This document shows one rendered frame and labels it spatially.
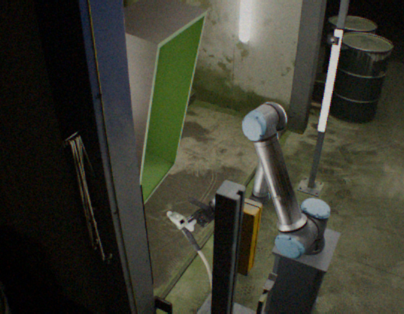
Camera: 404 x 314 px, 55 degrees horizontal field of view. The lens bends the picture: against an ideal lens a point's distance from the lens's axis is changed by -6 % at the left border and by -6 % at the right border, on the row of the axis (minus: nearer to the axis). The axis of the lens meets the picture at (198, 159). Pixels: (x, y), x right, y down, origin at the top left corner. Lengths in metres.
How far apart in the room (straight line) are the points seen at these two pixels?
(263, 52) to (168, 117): 1.60
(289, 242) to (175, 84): 1.30
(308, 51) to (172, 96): 1.67
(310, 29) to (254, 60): 0.68
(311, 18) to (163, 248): 2.38
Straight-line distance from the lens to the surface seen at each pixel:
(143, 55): 1.98
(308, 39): 3.95
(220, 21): 4.23
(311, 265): 2.19
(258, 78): 4.26
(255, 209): 1.09
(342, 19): 2.96
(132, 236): 1.66
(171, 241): 3.05
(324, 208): 2.11
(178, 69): 2.64
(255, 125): 1.75
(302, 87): 4.13
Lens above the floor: 2.29
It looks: 36 degrees down
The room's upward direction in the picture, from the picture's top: straight up
